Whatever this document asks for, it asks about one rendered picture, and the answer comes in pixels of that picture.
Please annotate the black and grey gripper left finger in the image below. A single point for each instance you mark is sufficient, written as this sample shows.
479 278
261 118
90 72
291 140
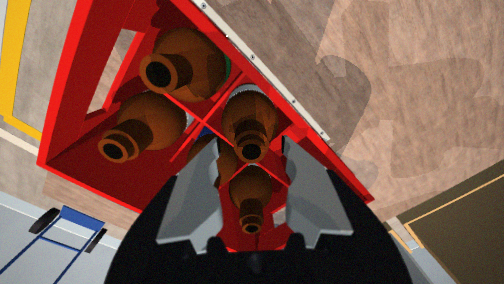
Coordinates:
175 225

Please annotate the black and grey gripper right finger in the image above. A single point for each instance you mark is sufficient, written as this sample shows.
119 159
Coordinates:
333 218

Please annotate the red crate with dividers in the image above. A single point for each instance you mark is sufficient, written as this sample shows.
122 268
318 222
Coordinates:
70 137

